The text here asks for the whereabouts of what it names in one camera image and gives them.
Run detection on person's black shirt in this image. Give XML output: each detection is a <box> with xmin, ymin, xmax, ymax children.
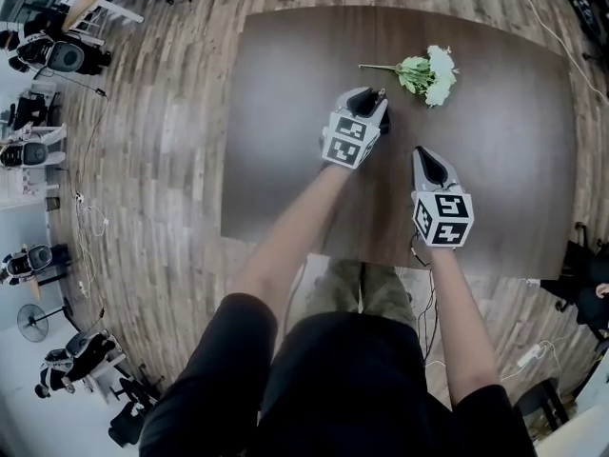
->
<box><xmin>137</xmin><ymin>292</ymin><xmax>539</xmax><ymax>457</ymax></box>

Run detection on pale yellow floor cable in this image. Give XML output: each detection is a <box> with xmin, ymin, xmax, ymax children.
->
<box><xmin>484</xmin><ymin>0</ymin><xmax>609</xmax><ymax>104</ymax></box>

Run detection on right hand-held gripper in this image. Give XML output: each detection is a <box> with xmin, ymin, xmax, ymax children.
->
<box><xmin>410</xmin><ymin>146</ymin><xmax>476</xmax><ymax>251</ymax></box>

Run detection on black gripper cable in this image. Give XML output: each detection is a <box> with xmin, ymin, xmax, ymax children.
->
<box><xmin>409</xmin><ymin>233</ymin><xmax>440</xmax><ymax>366</ymax></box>

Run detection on person's olive trousers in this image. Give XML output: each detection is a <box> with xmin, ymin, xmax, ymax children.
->
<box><xmin>304</xmin><ymin>257</ymin><xmax>419</xmax><ymax>328</ymax></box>

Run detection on white floor cable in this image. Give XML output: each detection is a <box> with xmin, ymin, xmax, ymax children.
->
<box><xmin>73</xmin><ymin>197</ymin><xmax>110</xmax><ymax>299</ymax></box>

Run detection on person's right forearm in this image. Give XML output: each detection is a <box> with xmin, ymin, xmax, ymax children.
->
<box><xmin>425</xmin><ymin>245</ymin><xmax>501</xmax><ymax>407</ymax></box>

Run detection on person's left forearm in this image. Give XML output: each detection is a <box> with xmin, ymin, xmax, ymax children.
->
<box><xmin>227</xmin><ymin>162</ymin><xmax>351</xmax><ymax>313</ymax></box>

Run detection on dark brown wooden table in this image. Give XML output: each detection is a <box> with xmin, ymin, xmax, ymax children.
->
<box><xmin>220</xmin><ymin>5</ymin><xmax>578</xmax><ymax>281</ymax></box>

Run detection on black standing fan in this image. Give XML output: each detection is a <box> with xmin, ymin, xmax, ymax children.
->
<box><xmin>16</xmin><ymin>302</ymin><xmax>72</xmax><ymax>345</ymax></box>

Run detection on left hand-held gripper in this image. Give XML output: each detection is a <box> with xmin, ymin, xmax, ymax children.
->
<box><xmin>319</xmin><ymin>86</ymin><xmax>390</xmax><ymax>171</ymax></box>

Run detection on small black vase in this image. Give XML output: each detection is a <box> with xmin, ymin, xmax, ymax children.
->
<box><xmin>352</xmin><ymin>90</ymin><xmax>393</xmax><ymax>136</ymax></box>

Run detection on pile of black gear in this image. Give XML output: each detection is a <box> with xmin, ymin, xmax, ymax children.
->
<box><xmin>541</xmin><ymin>0</ymin><xmax>609</xmax><ymax>42</ymax></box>

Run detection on white artificial flower bunch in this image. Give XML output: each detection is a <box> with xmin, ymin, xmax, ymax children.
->
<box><xmin>357</xmin><ymin>44</ymin><xmax>461</xmax><ymax>109</ymax></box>

